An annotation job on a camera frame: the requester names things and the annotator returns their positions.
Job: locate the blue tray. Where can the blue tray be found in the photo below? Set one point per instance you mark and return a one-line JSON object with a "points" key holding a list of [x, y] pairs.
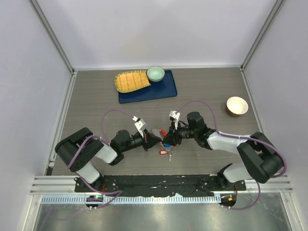
{"points": [[165, 88]]}

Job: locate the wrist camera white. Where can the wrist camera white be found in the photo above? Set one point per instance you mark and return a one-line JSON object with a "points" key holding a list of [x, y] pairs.
{"points": [[174, 116], [140, 125]]}

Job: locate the green bowl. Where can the green bowl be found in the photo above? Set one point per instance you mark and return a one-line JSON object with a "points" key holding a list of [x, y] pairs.
{"points": [[155, 73]]}

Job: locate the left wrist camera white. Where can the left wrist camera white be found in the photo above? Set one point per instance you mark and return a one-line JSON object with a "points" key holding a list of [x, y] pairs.
{"points": [[140, 125]]}

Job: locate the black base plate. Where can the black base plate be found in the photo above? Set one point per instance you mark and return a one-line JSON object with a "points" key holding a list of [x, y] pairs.
{"points": [[165, 185]]}

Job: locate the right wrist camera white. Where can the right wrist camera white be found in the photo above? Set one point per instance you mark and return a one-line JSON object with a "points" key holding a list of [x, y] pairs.
{"points": [[174, 116]]}

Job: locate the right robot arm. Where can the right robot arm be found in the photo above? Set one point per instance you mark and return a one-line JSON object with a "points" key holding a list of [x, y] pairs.
{"points": [[260, 161]]}

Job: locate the red key tag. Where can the red key tag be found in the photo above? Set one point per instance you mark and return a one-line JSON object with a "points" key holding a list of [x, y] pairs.
{"points": [[163, 152]]}

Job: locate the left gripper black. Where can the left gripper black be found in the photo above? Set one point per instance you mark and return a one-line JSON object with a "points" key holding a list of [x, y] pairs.
{"points": [[154, 140]]}

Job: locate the blue key tag with key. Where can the blue key tag with key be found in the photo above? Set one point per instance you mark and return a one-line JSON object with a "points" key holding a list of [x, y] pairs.
{"points": [[169, 149]]}

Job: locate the yellow woven basket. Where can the yellow woven basket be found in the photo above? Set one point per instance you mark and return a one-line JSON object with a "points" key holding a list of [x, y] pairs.
{"points": [[130, 81]]}

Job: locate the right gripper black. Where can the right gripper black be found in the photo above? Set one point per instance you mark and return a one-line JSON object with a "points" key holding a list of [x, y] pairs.
{"points": [[172, 138]]}

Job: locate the red keyring holder with rings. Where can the red keyring holder with rings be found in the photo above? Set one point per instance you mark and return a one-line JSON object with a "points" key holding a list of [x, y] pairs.
{"points": [[159, 134]]}

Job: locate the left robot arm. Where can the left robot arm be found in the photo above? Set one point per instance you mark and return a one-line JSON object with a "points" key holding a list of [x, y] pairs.
{"points": [[77, 150]]}

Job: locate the white cable duct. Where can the white cable duct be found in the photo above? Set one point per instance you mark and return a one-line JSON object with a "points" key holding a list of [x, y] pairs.
{"points": [[95, 199]]}

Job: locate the cream bowl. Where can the cream bowl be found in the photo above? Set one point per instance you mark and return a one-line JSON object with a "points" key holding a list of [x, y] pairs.
{"points": [[236, 106]]}

